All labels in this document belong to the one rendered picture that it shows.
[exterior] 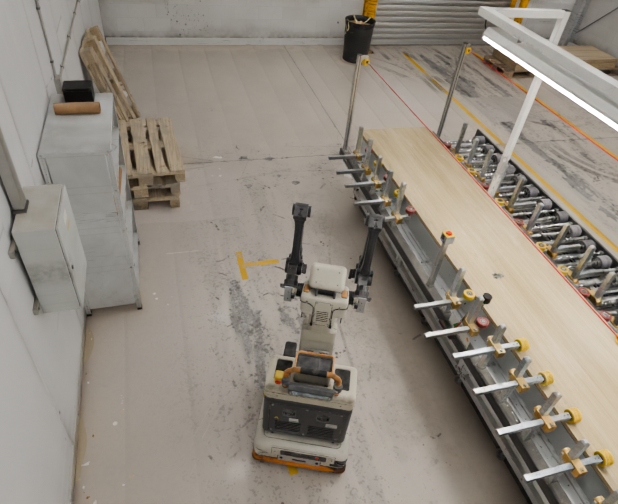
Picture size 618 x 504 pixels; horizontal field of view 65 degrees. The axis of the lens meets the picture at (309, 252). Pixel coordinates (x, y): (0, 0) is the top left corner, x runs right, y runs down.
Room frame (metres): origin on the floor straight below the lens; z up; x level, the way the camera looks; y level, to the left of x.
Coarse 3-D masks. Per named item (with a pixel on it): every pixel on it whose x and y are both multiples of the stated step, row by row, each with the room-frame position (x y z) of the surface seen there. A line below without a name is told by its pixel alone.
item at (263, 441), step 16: (256, 432) 1.61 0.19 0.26; (272, 432) 1.61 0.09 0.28; (256, 448) 1.53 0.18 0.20; (304, 448) 1.53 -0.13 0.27; (320, 448) 1.54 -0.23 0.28; (336, 448) 1.55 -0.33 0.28; (288, 464) 1.50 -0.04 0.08; (304, 464) 1.50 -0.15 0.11; (320, 464) 1.50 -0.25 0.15; (336, 464) 1.50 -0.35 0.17
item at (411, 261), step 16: (352, 160) 4.45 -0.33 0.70; (368, 192) 3.90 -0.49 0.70; (384, 208) 3.65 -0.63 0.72; (384, 224) 3.48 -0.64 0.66; (400, 240) 3.24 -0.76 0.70; (416, 272) 2.87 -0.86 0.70; (432, 288) 2.71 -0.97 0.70; (480, 368) 1.99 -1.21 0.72; (480, 384) 1.92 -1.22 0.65; (496, 400) 1.78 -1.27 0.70; (512, 416) 1.68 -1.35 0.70; (528, 448) 1.48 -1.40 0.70; (528, 464) 1.41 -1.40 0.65; (544, 464) 1.40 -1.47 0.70; (544, 480) 1.30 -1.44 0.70; (560, 496) 1.23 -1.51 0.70
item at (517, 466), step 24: (360, 192) 4.66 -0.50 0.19; (384, 240) 3.88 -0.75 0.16; (432, 240) 3.19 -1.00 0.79; (408, 288) 3.29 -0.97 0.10; (432, 312) 2.94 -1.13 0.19; (480, 312) 2.45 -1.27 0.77; (456, 360) 2.47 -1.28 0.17; (504, 360) 2.11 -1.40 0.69; (480, 408) 2.08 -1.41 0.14; (528, 408) 1.80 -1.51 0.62; (552, 432) 1.61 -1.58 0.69; (576, 480) 1.36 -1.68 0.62; (600, 480) 1.29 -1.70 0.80
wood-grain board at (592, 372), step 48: (384, 144) 4.50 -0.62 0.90; (432, 144) 4.63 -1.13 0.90; (432, 192) 3.73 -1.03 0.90; (480, 192) 3.83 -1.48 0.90; (480, 240) 3.12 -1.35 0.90; (528, 240) 3.20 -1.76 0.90; (480, 288) 2.56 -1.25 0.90; (528, 288) 2.62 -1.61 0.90; (528, 336) 2.16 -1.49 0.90; (576, 336) 2.21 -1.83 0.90; (576, 384) 1.82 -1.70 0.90; (576, 432) 1.50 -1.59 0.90
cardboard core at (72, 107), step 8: (56, 104) 3.12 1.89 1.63; (64, 104) 3.13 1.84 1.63; (72, 104) 3.15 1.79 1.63; (80, 104) 3.17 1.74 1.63; (88, 104) 3.18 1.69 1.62; (96, 104) 3.20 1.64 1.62; (56, 112) 3.09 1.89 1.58; (64, 112) 3.11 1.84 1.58; (72, 112) 3.13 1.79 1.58; (80, 112) 3.15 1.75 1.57; (88, 112) 3.17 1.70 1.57; (96, 112) 3.19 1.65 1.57
